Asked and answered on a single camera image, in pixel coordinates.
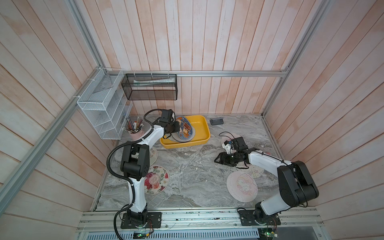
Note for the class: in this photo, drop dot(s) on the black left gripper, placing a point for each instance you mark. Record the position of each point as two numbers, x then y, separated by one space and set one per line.
177 127

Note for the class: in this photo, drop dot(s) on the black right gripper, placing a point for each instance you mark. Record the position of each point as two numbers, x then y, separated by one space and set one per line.
223 156

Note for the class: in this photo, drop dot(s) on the pink unicorn round coaster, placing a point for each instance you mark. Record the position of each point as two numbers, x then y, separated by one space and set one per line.
227 143

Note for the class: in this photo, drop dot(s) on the blue bear car coaster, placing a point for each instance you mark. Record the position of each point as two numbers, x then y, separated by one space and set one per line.
185 128

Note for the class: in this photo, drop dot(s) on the navy sleeping bunny coaster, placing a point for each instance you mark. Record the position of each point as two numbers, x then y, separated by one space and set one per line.
175 137

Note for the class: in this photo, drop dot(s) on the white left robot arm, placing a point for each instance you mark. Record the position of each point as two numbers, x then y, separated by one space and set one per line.
135 163

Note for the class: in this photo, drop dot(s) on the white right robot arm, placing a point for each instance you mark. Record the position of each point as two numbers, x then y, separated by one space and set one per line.
296 185

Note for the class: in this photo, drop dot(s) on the yellow plastic storage box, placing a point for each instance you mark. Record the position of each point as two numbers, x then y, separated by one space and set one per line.
199 123

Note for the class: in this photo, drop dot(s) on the pink pen cup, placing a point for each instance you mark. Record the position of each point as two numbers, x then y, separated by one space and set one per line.
134 127

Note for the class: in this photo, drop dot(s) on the large pink unicorn coaster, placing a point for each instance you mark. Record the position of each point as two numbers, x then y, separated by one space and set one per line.
242 187

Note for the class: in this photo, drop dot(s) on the pink ribbon bunny coaster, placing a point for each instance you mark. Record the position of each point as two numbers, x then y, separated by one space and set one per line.
254 171

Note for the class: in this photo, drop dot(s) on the grey hole punch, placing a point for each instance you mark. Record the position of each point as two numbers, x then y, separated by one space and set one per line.
216 121

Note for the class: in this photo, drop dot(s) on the white bear green coaster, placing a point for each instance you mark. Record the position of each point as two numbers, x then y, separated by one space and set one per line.
153 155

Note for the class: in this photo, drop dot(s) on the floral rose round coaster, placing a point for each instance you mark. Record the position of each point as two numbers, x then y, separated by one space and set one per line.
156 181

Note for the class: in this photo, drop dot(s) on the black wire mesh basket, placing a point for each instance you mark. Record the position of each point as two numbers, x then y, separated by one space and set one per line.
150 87

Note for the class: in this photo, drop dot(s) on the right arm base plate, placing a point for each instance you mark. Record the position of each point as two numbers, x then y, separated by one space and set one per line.
257 218

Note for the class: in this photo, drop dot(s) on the white wire mesh shelf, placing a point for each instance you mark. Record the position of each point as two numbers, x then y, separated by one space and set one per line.
104 104

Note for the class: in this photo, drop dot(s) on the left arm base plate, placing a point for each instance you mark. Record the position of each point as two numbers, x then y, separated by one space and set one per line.
132 220

